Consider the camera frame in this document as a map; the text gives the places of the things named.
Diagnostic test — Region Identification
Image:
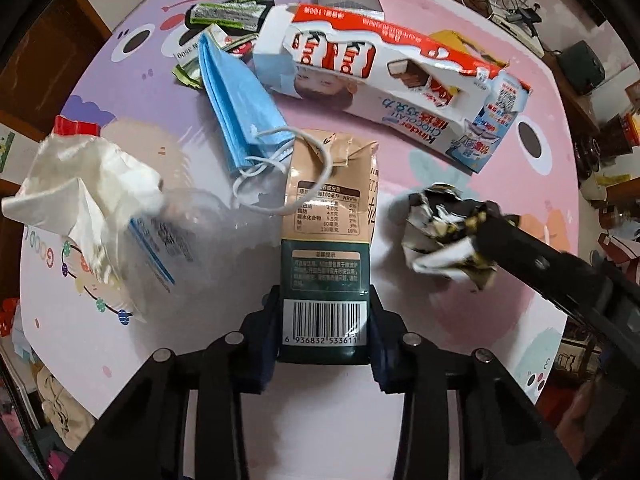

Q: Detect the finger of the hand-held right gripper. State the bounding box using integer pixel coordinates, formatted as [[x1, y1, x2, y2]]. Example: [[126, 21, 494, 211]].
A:
[[472, 212, 617, 321]]

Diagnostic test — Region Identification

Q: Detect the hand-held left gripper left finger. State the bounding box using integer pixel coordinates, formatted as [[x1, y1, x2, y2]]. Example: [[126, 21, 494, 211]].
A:
[[57, 285, 282, 480]]

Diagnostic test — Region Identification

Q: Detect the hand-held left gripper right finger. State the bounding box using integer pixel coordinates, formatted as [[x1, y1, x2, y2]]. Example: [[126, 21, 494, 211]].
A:
[[369, 285, 566, 480]]

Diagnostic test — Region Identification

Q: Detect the black white wrapper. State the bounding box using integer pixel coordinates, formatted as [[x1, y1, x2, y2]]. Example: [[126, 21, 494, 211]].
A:
[[400, 183, 521, 293]]

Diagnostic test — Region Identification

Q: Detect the beige and green drink carton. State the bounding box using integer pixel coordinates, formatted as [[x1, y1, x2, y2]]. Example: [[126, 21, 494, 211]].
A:
[[276, 129, 383, 365]]

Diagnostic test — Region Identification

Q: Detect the white red chocolate box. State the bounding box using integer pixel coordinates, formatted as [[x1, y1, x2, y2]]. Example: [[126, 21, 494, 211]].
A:
[[251, 2, 532, 175]]

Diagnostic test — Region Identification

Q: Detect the dark brown ceramic pot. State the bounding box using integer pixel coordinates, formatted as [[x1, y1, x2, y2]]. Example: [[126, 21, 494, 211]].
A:
[[575, 132, 608, 182]]

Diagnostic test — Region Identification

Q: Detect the clear plastic tissue packet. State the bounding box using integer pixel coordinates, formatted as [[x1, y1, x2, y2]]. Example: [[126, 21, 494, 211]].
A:
[[112, 187, 238, 323]]

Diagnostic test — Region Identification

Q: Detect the cartoon printed tablecloth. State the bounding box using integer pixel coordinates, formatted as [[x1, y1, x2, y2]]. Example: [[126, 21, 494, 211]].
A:
[[17, 0, 583, 421]]

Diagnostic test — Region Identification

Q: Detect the dark grey appliance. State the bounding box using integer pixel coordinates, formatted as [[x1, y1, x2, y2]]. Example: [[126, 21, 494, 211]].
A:
[[557, 40, 607, 95]]

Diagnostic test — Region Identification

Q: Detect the beige cloth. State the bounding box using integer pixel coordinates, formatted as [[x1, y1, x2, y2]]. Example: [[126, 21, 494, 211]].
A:
[[35, 365, 96, 453]]

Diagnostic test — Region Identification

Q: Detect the white set-top box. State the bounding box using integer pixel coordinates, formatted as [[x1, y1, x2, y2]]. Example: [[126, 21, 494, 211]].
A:
[[490, 10, 546, 58]]

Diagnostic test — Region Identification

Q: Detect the yellow snack packet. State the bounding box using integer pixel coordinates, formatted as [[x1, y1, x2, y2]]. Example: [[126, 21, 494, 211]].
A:
[[429, 28, 508, 68]]

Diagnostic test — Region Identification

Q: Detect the blue face mask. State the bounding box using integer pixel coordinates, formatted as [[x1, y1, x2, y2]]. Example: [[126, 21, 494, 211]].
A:
[[198, 35, 331, 213]]

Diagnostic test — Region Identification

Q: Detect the white green snack wrapper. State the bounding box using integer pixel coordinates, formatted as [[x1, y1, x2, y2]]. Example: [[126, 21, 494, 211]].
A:
[[172, 24, 261, 90]]

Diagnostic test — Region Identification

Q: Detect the wavy panel wooden door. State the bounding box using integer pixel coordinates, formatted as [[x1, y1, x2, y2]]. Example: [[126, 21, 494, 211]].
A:
[[0, 0, 115, 161]]

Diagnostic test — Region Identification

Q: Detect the children's wall poster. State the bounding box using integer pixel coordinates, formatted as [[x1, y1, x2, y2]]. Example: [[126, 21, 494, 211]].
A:
[[0, 126, 17, 173]]

